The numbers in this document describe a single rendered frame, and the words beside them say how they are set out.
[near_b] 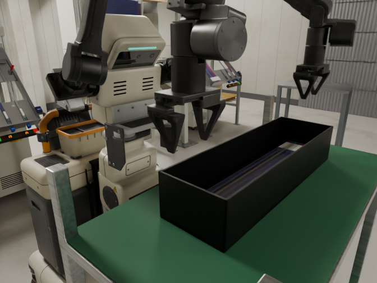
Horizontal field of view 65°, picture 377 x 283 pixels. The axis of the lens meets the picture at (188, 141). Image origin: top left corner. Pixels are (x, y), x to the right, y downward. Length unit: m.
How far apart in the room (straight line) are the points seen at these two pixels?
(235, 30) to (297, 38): 5.65
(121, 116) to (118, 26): 0.29
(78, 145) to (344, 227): 1.05
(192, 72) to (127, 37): 0.54
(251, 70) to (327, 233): 5.91
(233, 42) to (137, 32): 0.63
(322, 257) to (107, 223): 0.43
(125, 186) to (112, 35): 0.52
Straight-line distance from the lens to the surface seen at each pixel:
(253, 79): 6.47
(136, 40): 0.99
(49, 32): 6.00
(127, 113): 1.05
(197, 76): 0.47
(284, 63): 6.16
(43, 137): 1.45
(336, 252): 0.64
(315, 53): 0.97
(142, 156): 1.17
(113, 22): 1.01
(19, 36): 5.61
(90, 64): 0.85
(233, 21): 0.42
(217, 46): 0.40
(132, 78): 1.06
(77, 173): 1.34
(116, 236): 0.63
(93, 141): 1.39
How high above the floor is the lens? 1.33
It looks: 20 degrees down
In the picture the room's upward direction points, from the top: straight up
